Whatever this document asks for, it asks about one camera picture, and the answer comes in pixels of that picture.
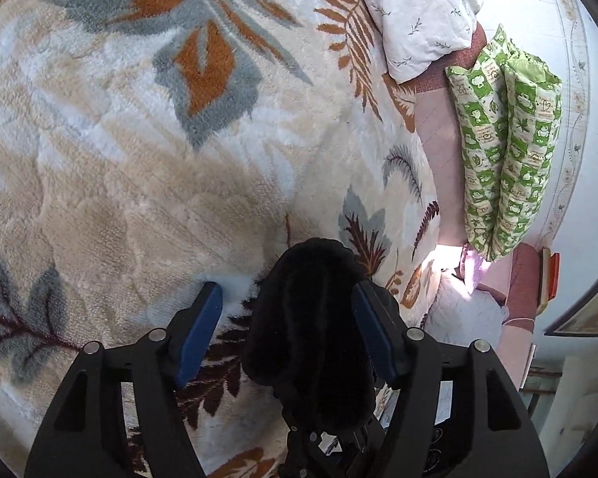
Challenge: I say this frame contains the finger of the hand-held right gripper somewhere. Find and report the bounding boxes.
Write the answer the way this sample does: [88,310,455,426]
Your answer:
[336,408,387,478]
[277,396,332,478]

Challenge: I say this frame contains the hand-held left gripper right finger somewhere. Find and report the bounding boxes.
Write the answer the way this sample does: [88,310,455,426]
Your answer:
[351,279,551,478]

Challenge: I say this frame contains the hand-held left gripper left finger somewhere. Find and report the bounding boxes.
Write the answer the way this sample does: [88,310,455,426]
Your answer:
[24,281,225,478]

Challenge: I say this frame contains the black pants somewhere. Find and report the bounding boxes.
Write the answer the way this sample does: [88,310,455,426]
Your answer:
[240,238,380,434]

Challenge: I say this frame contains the white fluffy blanket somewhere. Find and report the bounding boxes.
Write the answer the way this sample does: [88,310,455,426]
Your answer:
[421,276,510,347]

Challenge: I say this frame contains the pink padded headboard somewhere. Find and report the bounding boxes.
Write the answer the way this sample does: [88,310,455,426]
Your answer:
[497,243,546,392]

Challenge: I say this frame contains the stack of books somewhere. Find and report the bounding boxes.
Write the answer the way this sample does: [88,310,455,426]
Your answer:
[537,248,562,315]

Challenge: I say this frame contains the pink bed sheet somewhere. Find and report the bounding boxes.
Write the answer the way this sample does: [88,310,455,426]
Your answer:
[413,25,509,310]

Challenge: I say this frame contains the leaf print fleece blanket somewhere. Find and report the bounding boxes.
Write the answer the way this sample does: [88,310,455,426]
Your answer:
[0,0,442,478]

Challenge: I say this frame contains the framed picture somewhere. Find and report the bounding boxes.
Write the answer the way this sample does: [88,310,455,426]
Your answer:
[543,283,598,337]

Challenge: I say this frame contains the green patterned folded quilt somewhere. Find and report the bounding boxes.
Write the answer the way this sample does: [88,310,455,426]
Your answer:
[445,23,564,263]

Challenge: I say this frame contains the white sprig print pillow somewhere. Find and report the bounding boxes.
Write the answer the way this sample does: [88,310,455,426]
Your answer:
[341,0,485,85]

